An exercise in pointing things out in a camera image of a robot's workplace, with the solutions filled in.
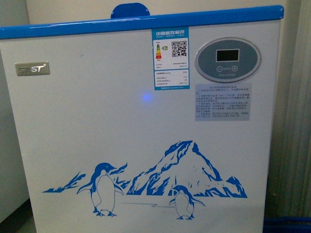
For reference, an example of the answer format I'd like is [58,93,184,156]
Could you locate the grey vertical blinds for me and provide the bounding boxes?
[277,0,311,217]

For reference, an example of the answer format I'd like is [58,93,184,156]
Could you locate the blue energy label sticker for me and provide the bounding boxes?
[152,27,190,90]

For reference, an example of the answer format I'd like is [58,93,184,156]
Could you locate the oval grey control panel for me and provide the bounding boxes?
[195,37,261,83]

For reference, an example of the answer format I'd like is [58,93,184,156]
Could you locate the silver brand badge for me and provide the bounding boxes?
[15,61,51,76]

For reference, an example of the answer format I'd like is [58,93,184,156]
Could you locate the blue lid handle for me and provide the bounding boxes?
[110,2,150,19]

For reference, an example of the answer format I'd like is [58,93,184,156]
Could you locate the blue plastic crate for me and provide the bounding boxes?
[263,217,311,233]

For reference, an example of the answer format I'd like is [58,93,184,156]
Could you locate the white blue chest freezer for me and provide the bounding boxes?
[0,5,284,233]

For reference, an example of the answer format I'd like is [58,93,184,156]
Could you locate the grey instruction sticker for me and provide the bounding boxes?
[195,83,252,121]

